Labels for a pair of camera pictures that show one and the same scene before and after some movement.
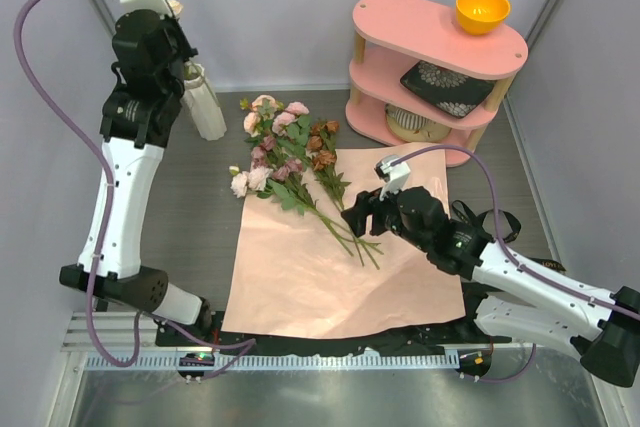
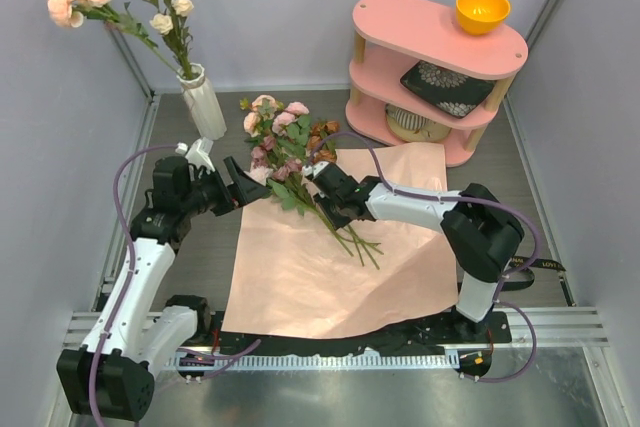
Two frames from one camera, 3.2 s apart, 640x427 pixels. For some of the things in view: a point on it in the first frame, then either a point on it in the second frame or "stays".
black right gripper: (367, 203) → (337, 222)
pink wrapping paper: (290, 274) stays
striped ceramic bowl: (412, 127) stays
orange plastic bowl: (482, 11) stays
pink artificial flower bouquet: (292, 162) stays
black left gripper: (172, 25) → (242, 190)
